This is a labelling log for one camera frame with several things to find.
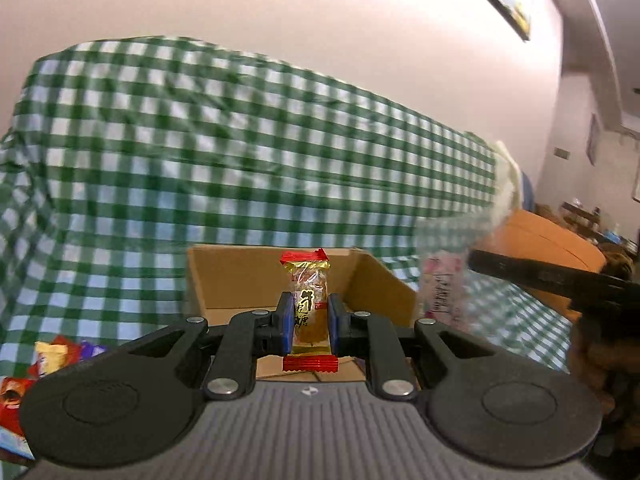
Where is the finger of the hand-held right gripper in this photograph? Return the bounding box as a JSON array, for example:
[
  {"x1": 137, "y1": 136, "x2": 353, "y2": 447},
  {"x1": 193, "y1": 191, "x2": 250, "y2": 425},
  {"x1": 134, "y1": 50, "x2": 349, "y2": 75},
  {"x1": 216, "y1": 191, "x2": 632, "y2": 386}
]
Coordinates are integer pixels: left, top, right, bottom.
[{"x1": 467, "y1": 249, "x2": 601, "y2": 297}]

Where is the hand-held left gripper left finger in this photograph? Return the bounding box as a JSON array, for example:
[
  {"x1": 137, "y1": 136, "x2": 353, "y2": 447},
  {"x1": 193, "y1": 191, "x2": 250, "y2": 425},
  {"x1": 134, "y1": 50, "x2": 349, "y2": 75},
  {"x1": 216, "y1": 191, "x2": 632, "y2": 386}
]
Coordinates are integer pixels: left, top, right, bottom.
[{"x1": 122, "y1": 292, "x2": 296, "y2": 402}]

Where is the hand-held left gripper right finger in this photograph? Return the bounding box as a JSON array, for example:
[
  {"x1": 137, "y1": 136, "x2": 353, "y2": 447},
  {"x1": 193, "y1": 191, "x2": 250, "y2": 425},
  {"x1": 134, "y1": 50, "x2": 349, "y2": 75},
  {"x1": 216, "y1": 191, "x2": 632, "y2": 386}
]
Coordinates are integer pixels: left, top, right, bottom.
[{"x1": 327, "y1": 293, "x2": 501, "y2": 402}]

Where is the clear red-ended snack packet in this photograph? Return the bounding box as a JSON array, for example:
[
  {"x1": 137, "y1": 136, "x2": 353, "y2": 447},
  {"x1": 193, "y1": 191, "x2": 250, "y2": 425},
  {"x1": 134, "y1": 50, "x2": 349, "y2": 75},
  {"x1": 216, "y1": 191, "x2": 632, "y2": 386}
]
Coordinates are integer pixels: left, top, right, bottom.
[{"x1": 280, "y1": 248, "x2": 339, "y2": 374}]

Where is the cardboard box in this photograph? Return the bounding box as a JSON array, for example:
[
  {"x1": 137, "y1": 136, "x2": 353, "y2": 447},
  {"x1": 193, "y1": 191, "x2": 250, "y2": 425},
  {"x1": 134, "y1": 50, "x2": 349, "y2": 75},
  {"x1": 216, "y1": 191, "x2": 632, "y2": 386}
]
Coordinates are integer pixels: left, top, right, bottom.
[{"x1": 186, "y1": 244, "x2": 422, "y2": 386}]

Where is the clear pink printed snack packet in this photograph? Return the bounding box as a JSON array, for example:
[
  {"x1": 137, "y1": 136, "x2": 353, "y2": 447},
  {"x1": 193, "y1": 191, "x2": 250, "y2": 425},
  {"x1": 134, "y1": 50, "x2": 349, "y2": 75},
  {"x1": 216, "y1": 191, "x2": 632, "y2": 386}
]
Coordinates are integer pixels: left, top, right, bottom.
[{"x1": 417, "y1": 254, "x2": 472, "y2": 332}]

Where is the yellow snack packet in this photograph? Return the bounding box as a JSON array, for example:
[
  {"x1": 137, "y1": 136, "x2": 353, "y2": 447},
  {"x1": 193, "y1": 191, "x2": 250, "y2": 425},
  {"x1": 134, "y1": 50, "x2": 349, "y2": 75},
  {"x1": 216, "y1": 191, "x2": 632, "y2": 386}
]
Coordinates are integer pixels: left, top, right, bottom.
[{"x1": 35, "y1": 341, "x2": 69, "y2": 376}]

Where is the cluttered dark table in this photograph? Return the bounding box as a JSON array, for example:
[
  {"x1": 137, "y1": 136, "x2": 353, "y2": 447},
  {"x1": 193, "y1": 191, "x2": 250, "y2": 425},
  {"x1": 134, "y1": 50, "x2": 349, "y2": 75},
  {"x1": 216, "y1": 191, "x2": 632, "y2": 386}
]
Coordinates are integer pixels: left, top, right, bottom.
[{"x1": 535, "y1": 199, "x2": 638, "y2": 251}]

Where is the white fluffy cushion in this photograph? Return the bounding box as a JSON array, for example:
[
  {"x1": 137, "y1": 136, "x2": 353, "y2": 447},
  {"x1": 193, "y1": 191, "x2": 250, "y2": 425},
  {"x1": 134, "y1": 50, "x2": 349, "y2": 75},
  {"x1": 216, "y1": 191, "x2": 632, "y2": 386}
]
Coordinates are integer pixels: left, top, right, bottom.
[{"x1": 487, "y1": 140, "x2": 524, "y2": 232}]

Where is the green checked cloth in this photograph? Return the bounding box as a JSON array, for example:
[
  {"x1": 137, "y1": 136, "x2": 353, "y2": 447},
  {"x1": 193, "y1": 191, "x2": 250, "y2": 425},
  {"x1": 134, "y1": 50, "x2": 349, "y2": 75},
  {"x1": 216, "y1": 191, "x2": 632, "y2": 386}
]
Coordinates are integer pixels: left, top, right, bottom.
[{"x1": 0, "y1": 35, "x2": 574, "y2": 480}]

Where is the orange snack packet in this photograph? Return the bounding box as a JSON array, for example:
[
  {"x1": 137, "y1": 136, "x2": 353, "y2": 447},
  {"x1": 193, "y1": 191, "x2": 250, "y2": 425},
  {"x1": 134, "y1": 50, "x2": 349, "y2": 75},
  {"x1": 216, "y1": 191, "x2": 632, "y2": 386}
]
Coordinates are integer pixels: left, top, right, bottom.
[{"x1": 27, "y1": 335, "x2": 84, "y2": 379}]

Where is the red snack packet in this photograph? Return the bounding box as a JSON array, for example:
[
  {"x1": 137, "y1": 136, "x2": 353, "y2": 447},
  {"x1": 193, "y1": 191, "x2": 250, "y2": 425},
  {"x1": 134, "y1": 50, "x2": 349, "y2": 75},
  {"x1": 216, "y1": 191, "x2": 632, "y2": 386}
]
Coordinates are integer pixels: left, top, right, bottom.
[{"x1": 0, "y1": 377, "x2": 37, "y2": 437}]

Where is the blue snack packet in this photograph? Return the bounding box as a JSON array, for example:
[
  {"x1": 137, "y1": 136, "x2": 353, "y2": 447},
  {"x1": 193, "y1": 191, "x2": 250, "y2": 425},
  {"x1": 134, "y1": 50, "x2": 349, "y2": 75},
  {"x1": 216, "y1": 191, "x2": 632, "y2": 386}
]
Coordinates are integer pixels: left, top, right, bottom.
[{"x1": 0, "y1": 427, "x2": 37, "y2": 462}]

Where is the small wall frame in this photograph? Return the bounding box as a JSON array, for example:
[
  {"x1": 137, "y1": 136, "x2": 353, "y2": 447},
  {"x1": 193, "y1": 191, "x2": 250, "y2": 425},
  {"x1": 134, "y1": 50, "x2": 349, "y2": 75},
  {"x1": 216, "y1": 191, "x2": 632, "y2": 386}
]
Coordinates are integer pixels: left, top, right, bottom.
[{"x1": 587, "y1": 113, "x2": 602, "y2": 167}]

